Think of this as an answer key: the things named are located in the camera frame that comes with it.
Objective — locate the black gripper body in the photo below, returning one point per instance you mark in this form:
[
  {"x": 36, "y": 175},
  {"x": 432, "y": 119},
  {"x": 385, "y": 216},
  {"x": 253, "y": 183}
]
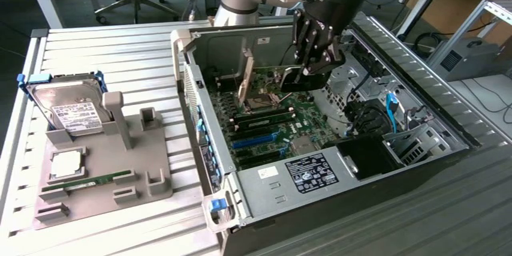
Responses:
[{"x": 340, "y": 4}]

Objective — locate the graphics card with metal bracket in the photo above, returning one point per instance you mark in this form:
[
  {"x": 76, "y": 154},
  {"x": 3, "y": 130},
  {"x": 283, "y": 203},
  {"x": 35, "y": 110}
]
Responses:
[{"x": 297, "y": 83}]

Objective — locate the silver drive cage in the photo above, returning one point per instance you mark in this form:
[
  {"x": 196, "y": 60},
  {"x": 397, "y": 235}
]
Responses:
[{"x": 344, "y": 79}]

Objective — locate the thin metal locking lever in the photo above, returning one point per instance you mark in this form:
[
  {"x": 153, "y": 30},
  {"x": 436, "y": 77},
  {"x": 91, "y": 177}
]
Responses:
[{"x": 235, "y": 77}]

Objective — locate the black slanted pole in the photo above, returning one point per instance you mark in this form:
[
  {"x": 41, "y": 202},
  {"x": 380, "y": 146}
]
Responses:
[{"x": 428, "y": 1}]

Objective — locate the CPU socket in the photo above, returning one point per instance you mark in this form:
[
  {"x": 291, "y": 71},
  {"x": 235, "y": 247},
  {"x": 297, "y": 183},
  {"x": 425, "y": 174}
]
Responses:
[{"x": 260, "y": 104}]

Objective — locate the black installed RAM stick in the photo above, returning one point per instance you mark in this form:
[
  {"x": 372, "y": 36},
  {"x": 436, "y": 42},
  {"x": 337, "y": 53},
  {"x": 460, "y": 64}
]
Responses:
[{"x": 261, "y": 119}]

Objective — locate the silver chipset heatsink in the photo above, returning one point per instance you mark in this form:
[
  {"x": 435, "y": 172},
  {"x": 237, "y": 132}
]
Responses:
[{"x": 305, "y": 145}]

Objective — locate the blue expansion slot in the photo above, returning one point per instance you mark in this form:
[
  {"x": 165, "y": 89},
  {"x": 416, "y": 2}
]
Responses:
[{"x": 256, "y": 139}]

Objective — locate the grey computer tower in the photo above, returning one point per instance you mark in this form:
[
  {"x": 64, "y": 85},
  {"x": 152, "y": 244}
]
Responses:
[{"x": 476, "y": 58}]

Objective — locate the silver disk bay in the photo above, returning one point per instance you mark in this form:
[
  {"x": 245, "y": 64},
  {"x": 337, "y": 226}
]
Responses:
[{"x": 420, "y": 145}]

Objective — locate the grey power supply unit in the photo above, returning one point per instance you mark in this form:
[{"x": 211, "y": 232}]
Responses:
[{"x": 272, "y": 190}]

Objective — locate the open black PC case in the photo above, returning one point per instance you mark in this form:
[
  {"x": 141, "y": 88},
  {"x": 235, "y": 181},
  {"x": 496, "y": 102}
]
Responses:
[{"x": 400, "y": 208}]

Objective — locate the blue case latch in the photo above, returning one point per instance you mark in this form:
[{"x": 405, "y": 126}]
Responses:
[{"x": 217, "y": 204}]

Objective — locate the grey plastic parts rack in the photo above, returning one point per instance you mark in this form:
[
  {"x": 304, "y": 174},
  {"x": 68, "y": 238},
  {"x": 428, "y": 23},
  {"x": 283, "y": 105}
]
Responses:
[{"x": 104, "y": 166}]

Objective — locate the blue disk carrier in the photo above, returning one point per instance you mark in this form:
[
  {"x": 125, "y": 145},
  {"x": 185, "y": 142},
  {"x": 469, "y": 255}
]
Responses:
[{"x": 36, "y": 78}]

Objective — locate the green RAM stick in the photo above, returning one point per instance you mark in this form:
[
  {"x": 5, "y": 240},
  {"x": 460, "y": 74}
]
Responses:
[{"x": 89, "y": 181}]

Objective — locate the silver CPU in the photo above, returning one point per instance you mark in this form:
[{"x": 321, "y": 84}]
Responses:
[{"x": 65, "y": 164}]

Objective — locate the aluminium profile frame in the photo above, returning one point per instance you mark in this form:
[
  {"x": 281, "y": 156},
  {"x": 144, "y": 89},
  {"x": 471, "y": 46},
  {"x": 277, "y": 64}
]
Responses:
[{"x": 468, "y": 19}]

